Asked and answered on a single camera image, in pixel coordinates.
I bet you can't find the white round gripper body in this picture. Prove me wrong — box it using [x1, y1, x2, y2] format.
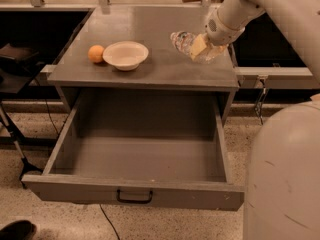
[205, 10, 245, 46]

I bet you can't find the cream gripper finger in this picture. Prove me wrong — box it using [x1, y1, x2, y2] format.
[208, 45, 227, 59]
[190, 34, 208, 60]

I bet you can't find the clear plastic water bottle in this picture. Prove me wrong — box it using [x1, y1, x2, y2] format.
[170, 31, 215, 64]

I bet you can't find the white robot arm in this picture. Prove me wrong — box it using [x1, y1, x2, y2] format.
[206, 0, 320, 240]

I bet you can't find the grey cabinet with counter top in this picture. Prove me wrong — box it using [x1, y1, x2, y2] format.
[48, 5, 239, 106]

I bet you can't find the grey open bottom drawer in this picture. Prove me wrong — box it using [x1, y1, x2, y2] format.
[23, 93, 244, 211]

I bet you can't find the white paper bowl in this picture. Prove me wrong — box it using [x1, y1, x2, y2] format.
[103, 41, 149, 71]

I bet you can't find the orange fruit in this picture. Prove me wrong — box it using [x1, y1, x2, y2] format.
[88, 45, 104, 63]

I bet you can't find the dark bag on left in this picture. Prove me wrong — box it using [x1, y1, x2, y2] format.
[0, 43, 45, 77]

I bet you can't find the black tripod stand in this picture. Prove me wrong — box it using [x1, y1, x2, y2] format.
[0, 104, 43, 181]

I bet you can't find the black shoe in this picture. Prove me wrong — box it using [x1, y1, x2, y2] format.
[0, 220, 36, 240]

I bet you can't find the black cable right floor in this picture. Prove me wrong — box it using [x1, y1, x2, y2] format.
[254, 78, 268, 125]

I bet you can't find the black drawer handle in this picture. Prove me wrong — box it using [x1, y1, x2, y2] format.
[116, 189, 153, 204]

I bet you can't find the black cable under drawer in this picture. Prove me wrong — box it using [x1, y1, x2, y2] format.
[99, 203, 122, 240]

